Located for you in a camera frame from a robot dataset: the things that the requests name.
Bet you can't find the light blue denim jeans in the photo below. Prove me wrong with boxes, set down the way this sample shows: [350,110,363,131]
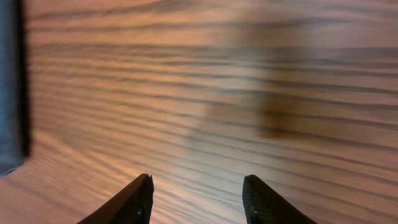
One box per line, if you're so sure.
[1,0,30,177]

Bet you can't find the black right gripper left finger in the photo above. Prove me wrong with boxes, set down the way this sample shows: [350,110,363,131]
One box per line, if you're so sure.
[78,174,154,224]

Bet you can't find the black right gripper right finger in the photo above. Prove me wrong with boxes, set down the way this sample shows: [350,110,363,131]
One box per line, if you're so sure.
[242,175,317,224]

